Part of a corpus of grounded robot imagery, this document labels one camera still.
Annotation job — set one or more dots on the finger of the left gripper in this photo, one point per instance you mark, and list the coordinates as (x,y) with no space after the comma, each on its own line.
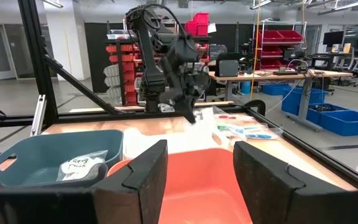
(186,109)
(193,105)

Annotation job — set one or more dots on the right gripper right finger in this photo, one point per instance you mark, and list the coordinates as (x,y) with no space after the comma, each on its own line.
(259,186)

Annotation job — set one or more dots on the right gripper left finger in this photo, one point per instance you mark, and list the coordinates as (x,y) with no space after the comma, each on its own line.
(145,186)

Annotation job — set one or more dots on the green white toothbrush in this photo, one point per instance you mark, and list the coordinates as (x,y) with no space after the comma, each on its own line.
(223,127)

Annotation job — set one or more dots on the red toothbrush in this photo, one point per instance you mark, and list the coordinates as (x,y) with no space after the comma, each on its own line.
(228,117)

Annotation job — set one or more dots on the blue white toothbrush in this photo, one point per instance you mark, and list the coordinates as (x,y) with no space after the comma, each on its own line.
(259,136)

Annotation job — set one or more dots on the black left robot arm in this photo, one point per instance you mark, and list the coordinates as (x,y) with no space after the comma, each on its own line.
(151,77)

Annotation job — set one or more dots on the black box on desk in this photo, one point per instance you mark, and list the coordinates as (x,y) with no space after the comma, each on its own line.
(227,67)

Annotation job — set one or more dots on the red stacked storage bins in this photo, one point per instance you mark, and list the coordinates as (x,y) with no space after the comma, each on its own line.
(197,25)

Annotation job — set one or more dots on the orange plastic bin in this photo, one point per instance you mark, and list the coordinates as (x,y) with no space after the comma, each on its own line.
(197,186)

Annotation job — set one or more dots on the blue cylinder bin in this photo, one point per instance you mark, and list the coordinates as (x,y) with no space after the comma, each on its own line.
(245,87)

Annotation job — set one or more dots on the black rack with red bins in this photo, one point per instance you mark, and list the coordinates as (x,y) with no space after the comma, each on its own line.
(126,68)

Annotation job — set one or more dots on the clear bag with handwritten label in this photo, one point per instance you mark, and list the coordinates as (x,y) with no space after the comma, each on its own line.
(79,165)

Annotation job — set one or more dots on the blue plastic floor tub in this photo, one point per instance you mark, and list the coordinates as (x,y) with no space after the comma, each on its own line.
(350,123)
(275,89)
(303,99)
(325,112)

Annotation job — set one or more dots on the wooden top desk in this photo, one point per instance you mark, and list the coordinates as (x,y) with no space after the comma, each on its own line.
(278,76)

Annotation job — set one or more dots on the teal plastic bin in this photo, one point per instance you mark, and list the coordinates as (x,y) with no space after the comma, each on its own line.
(42,146)

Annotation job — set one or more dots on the silver aluminium bar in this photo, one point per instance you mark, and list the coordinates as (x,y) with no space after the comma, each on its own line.
(38,115)

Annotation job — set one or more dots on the black computer monitor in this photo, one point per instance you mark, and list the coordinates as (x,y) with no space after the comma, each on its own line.
(333,39)

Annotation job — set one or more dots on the black aluminium table frame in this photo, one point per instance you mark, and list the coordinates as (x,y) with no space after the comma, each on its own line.
(42,62)

